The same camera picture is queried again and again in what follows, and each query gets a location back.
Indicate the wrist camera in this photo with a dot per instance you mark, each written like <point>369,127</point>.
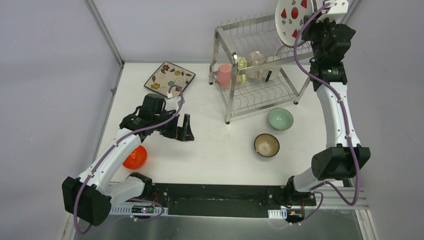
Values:
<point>172,102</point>
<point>333,10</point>

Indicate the dark patterned cream bowl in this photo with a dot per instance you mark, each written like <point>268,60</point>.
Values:
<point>266,145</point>

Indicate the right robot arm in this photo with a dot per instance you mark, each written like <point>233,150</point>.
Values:
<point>344,155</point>

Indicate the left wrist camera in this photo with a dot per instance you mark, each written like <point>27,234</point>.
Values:
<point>172,102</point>

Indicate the square floral plate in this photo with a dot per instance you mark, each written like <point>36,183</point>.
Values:
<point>167,75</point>

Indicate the white cable duct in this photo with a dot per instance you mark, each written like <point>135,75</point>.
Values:
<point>277,214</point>
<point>142,209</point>

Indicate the mint green bowl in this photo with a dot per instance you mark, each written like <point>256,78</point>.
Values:
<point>280,119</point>

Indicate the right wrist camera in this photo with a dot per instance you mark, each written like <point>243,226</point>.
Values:
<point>333,10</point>

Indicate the pink cup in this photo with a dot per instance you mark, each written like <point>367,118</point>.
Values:
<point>224,75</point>

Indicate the orange plastic bowl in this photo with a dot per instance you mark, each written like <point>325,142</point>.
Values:
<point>136,159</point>

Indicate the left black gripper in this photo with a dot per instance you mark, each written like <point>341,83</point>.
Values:
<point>177,127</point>

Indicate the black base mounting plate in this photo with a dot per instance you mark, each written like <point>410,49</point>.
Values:
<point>235,201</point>

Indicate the pale yellow mug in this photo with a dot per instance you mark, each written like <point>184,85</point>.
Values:
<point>242,64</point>

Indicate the watermelon pattern round plate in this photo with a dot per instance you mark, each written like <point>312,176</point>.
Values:
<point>289,19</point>

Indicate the left white cable duct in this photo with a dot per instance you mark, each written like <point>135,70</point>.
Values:
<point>142,209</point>

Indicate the brown rim petal pattern plate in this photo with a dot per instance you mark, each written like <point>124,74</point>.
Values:
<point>315,5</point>

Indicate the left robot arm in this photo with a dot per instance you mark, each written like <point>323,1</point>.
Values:
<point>89,196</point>

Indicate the white ribbed mug black handle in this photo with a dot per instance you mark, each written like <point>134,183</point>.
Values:
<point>272,73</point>

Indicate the steel two-tier dish rack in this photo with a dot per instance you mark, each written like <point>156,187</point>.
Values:
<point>239,39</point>

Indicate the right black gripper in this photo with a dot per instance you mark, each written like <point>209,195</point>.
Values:
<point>310,25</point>

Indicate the right white cable duct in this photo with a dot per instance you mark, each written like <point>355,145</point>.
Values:
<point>277,214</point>

